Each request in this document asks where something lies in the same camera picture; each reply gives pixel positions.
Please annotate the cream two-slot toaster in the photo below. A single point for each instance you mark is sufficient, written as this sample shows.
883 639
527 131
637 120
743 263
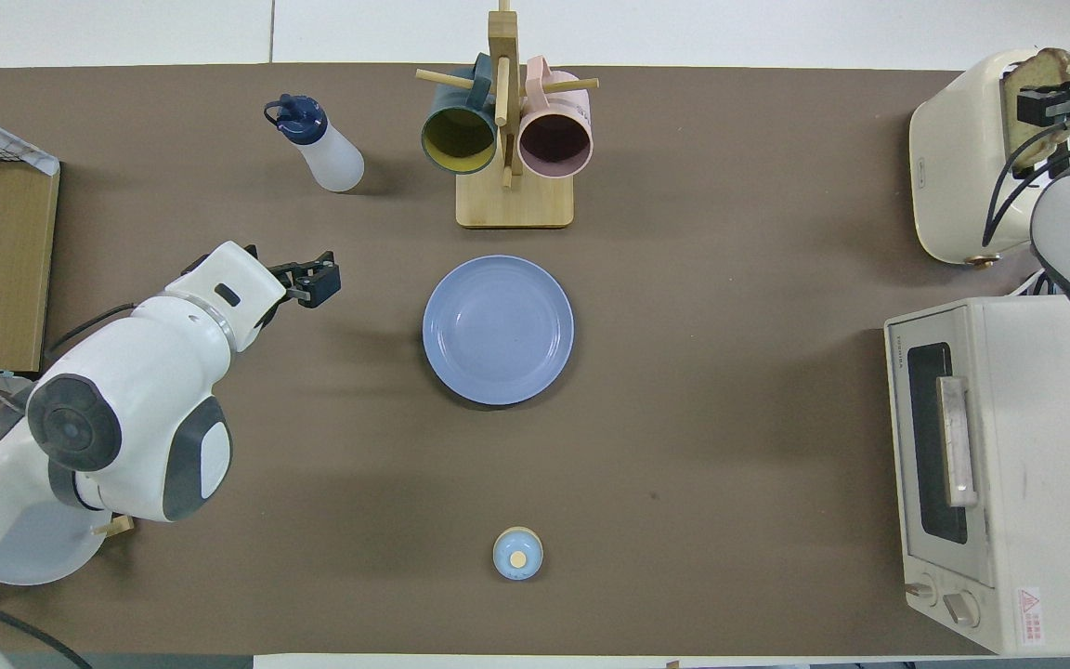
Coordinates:
962 158

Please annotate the white bottle with blue cap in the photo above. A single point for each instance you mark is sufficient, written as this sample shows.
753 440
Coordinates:
335 163

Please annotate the pink mug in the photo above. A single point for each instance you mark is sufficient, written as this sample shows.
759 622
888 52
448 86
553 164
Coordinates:
554 144

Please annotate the blue round plate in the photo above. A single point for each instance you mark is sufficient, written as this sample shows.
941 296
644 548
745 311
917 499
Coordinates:
498 325

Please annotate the small blue bell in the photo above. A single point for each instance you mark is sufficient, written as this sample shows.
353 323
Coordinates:
512 557

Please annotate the white toaster oven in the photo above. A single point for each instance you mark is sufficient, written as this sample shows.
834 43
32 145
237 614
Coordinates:
1055 465

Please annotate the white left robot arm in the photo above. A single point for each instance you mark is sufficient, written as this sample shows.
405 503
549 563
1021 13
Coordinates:
126 418

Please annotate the brown bread slice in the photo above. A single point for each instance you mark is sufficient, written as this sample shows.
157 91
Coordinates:
1050 67

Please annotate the brown table mat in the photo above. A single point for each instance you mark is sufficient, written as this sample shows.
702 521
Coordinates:
730 418

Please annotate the wooden mug rack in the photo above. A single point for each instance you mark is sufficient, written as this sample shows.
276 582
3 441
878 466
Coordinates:
515 204

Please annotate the teal mug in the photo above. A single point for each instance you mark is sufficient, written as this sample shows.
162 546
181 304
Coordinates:
459 139

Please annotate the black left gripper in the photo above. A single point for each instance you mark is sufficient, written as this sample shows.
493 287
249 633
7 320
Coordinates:
293 279

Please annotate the grey round plate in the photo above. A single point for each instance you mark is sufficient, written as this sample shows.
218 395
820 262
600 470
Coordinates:
43 557

